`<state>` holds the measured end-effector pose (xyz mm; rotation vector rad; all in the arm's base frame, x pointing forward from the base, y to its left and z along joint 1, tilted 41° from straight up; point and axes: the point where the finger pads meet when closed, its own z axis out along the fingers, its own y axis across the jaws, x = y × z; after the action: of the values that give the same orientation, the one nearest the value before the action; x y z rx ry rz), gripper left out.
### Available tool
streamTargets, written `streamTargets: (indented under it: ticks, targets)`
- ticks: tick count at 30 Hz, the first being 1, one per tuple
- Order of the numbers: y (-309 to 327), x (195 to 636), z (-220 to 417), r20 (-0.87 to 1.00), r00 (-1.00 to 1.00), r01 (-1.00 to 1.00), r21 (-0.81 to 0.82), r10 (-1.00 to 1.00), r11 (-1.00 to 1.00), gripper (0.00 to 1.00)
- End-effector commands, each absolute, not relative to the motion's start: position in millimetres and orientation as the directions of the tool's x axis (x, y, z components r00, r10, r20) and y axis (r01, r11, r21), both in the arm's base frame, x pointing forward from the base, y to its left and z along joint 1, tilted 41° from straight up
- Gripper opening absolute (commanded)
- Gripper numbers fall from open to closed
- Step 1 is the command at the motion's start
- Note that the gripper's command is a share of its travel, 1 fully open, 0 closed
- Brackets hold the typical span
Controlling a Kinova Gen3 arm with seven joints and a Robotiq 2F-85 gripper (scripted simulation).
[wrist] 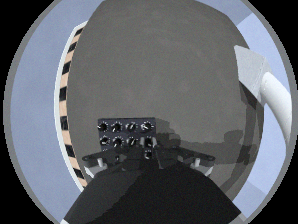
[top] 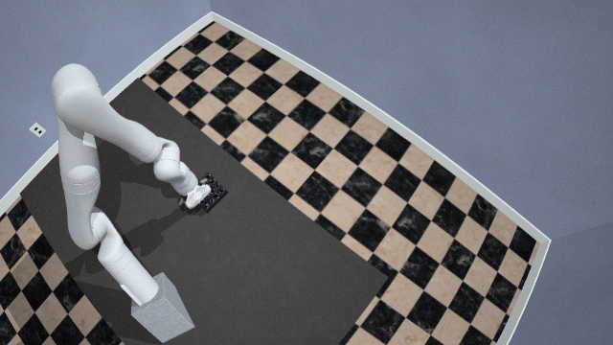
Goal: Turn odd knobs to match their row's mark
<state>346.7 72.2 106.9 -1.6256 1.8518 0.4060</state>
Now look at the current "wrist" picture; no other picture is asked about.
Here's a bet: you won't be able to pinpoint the black knob box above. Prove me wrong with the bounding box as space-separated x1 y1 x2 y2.
98 118 156 159

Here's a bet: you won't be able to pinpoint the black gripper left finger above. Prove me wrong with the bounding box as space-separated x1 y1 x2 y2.
82 138 145 180

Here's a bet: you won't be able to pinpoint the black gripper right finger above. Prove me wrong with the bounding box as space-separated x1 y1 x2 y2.
151 138 216 177

